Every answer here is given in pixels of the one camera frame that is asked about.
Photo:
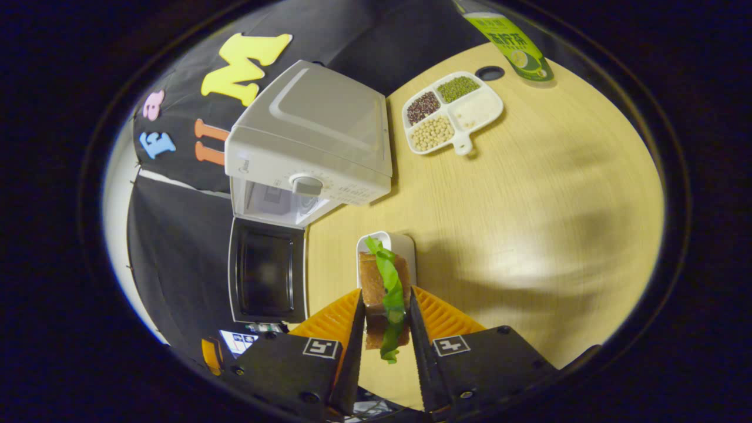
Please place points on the pile of soybeans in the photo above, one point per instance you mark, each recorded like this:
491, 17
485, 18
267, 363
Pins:
432, 133

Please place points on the white divided tray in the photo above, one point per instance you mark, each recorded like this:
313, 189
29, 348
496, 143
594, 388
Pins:
462, 144

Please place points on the pile of red beans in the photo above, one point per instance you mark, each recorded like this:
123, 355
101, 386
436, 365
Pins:
423, 107

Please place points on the pile of white rice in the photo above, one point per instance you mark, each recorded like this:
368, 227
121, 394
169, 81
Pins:
476, 108

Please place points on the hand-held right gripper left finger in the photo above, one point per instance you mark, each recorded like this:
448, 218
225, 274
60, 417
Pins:
352, 364

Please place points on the green drink bottle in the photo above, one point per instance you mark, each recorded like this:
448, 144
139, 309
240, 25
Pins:
517, 47

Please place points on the brown bread lettuce sandwich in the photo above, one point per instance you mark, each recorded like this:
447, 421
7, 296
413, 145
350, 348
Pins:
373, 288

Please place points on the white microwave oven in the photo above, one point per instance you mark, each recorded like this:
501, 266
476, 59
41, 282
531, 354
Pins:
317, 111

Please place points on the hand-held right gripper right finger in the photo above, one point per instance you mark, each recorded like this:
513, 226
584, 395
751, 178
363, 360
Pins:
424, 364

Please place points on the white blue printed sheet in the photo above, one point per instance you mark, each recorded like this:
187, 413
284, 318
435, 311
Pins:
235, 341

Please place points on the white rectangular dish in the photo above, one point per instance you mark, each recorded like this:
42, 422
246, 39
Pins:
402, 252

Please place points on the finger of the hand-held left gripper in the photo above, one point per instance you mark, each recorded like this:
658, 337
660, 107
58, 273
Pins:
211, 355

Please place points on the pile of green mung beans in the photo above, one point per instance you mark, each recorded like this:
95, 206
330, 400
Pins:
458, 89

